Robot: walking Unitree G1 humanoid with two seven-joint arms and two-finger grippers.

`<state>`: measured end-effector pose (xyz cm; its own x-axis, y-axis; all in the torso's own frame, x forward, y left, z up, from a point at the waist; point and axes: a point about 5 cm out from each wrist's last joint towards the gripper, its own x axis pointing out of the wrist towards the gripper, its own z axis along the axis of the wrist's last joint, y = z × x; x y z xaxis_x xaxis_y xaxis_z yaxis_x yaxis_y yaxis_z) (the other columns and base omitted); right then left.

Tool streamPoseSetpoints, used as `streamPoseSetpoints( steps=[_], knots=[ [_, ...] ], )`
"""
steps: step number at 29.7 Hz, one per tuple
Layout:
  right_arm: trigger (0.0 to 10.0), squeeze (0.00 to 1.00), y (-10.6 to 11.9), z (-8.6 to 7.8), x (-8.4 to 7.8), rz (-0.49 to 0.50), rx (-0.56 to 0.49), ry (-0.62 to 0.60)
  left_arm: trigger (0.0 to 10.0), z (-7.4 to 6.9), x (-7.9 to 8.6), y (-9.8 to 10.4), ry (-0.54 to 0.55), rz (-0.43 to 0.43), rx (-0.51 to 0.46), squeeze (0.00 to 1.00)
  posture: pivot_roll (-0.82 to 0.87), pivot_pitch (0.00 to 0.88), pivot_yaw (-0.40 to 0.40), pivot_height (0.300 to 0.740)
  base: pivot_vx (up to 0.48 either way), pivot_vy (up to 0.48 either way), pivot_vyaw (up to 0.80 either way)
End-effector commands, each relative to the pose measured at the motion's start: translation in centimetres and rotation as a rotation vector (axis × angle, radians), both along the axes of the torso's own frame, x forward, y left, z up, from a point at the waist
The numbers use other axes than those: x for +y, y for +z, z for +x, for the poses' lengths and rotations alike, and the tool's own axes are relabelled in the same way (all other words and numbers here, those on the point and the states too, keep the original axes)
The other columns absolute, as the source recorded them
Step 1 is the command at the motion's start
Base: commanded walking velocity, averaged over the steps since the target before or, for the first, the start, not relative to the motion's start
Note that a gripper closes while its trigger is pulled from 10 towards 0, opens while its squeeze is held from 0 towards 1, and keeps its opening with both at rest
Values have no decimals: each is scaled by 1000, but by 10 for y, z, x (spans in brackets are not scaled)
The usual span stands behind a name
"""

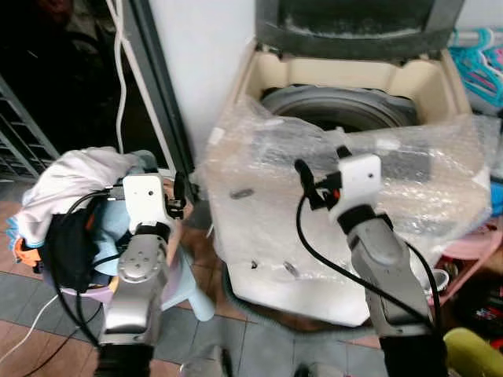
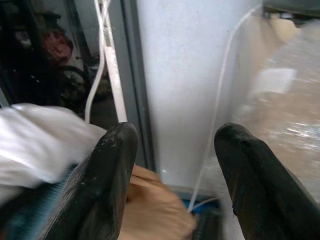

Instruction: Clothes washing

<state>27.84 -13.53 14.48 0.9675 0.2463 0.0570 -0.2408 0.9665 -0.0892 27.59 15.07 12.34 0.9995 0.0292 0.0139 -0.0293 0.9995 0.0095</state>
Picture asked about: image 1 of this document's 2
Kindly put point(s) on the pale blue plastic stool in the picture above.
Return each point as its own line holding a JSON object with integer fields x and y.
{"x": 185, "y": 290}

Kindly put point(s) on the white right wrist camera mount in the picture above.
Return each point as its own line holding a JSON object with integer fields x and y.
{"x": 357, "y": 179}

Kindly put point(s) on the yellow-green plastic bin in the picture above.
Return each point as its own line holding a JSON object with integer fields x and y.
{"x": 475, "y": 353}

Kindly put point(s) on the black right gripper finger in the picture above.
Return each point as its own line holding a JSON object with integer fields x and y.
{"x": 343, "y": 152}
{"x": 302, "y": 174}

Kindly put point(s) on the red and black tool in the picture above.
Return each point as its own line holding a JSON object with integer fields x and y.
{"x": 481, "y": 302}

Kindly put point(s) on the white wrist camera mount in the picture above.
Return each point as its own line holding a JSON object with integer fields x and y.
{"x": 144, "y": 196}
{"x": 357, "y": 179}

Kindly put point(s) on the black garment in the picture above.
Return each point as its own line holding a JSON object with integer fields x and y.
{"x": 69, "y": 247}

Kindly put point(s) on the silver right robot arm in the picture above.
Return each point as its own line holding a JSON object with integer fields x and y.
{"x": 389, "y": 275}

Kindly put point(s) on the grey washer drum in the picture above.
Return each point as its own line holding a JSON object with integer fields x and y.
{"x": 338, "y": 106}

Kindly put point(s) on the grey metal grate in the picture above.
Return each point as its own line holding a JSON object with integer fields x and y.
{"x": 23, "y": 129}

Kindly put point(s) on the white garment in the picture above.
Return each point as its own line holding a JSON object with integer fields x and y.
{"x": 67, "y": 181}

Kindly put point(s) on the orange garment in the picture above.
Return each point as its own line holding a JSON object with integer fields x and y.
{"x": 23, "y": 253}

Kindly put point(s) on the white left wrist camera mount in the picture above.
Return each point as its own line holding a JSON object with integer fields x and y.
{"x": 144, "y": 196}

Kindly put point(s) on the white cup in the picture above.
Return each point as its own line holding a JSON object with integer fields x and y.
{"x": 438, "y": 281}

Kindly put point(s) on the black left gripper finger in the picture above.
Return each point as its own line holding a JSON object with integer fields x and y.
{"x": 181, "y": 187}

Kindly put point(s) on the blue plastic bag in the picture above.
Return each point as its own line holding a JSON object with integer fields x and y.
{"x": 497, "y": 200}

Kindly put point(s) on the dark grey washer lid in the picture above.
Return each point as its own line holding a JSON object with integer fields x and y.
{"x": 357, "y": 35}

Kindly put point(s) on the clear bubble wrap sheet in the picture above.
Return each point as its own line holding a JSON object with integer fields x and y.
{"x": 440, "y": 188}

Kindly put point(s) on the pink plastic basket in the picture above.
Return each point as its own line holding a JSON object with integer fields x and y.
{"x": 471, "y": 251}

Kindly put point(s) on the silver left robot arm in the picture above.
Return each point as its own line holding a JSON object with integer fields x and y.
{"x": 135, "y": 275}

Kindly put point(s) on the peach coloured garment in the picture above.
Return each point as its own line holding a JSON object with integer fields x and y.
{"x": 173, "y": 243}

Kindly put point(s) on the dark grey door frame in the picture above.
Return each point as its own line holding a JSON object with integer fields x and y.
{"x": 161, "y": 86}

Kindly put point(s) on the cream top-load washing machine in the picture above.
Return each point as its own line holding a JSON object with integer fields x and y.
{"x": 259, "y": 259}

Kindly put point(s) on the pink clothes hanger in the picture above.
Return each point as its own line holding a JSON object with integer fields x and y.
{"x": 497, "y": 59}

